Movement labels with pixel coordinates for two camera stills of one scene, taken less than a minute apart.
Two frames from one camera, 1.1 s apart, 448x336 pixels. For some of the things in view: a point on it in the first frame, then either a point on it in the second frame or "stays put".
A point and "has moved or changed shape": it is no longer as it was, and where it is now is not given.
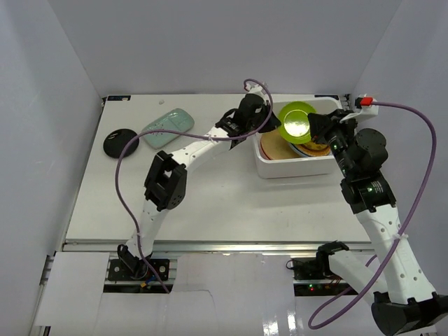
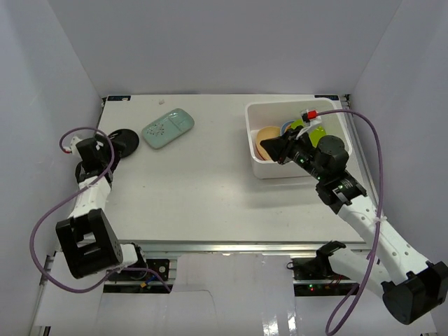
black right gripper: [321, 123] -> [280, 148]
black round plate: [115, 142] stays put
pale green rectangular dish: [178, 120] stays put
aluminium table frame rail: [210, 247] stays put
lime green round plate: [295, 127] has moved or changed shape
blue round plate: [296, 150] has moved or changed shape
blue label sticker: [118, 97] stays put
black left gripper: [263, 116] -> [106, 145]
